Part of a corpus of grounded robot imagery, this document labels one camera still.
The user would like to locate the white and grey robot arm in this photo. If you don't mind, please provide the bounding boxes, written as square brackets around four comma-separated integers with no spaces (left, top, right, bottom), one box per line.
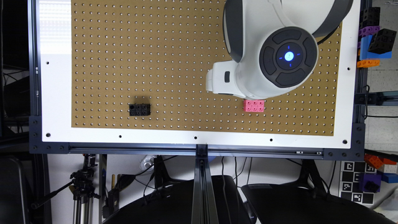
[206,0,353,100]

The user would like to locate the pink block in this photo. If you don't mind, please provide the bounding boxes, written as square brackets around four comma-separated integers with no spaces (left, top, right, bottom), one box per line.
[243,100,264,113]

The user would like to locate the blue block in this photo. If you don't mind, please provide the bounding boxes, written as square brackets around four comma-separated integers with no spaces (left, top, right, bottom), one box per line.
[359,34,393,61]
[381,173,398,184]

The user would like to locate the red orange block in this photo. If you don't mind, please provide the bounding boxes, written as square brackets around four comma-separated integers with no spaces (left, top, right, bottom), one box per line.
[364,154,397,169]

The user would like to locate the purple cube block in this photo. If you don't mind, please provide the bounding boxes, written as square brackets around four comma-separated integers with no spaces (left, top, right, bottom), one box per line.
[359,173,381,193]

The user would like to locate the purple block strip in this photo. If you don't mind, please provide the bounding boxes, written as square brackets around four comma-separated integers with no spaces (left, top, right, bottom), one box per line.
[358,26,380,39]

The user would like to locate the black block top right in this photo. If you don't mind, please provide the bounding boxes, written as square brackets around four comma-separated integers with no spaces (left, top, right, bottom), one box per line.
[359,7,381,29]

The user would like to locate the black cube block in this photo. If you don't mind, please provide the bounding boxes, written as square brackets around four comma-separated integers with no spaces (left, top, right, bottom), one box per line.
[368,29,397,54]

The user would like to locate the blue block lower right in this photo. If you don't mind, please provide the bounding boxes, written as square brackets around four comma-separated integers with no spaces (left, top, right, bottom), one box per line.
[381,173,398,184]

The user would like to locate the brown pegboard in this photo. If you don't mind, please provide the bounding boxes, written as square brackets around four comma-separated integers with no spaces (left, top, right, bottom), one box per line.
[71,0,341,136]

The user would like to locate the black chair left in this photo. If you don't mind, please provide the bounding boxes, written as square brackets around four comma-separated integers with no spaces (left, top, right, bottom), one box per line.
[104,175,251,224]

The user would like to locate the black chair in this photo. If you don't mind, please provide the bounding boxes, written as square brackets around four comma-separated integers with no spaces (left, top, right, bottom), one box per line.
[241,184,392,224]
[104,175,251,224]

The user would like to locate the black chair right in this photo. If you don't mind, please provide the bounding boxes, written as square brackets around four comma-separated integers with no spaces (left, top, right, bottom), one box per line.
[241,184,392,224]

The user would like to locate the fiducial marker sheet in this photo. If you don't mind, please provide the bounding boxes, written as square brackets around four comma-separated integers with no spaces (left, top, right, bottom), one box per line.
[338,161,376,206]

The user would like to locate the black aluminium table frame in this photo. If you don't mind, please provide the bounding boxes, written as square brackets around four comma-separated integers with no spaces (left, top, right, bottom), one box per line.
[28,1,365,223]

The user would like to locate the black camera tripod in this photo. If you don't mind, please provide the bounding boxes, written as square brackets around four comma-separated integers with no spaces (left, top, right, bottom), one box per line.
[30,154,101,224]

